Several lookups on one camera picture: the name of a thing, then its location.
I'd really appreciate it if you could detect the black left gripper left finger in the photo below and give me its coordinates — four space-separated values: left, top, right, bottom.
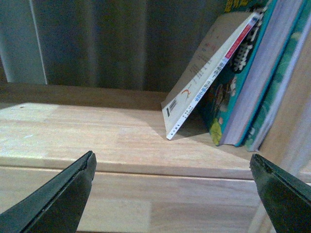
0 151 97 233

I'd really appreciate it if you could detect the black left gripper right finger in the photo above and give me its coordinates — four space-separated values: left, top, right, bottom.
250 154 311 233

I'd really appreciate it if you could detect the thin white paperback book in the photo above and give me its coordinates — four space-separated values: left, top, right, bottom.
161 12 259 140

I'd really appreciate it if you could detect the grey curtain behind shelf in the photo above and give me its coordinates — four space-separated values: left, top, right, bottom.
0 0 226 92

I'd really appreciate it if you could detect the green thin picture book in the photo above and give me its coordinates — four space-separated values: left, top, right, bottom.
244 0 311 152

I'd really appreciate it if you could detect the wooden bookshelf cabinet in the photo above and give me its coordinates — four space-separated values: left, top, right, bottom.
0 17 311 233

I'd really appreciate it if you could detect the teal hardcover book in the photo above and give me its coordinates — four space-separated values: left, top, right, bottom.
200 0 306 147

